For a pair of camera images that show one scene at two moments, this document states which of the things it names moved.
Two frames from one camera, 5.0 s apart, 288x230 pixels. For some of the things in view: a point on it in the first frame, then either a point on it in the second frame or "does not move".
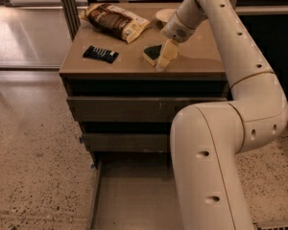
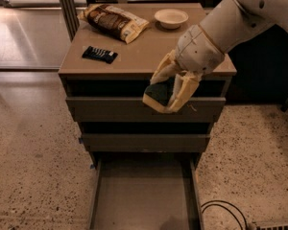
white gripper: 177,30 to 198,52
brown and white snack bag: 121,24 does not move
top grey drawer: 122,109 does not move
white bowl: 164,14 does not move
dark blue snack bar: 102,54 does not move
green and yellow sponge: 151,54 to 158,95
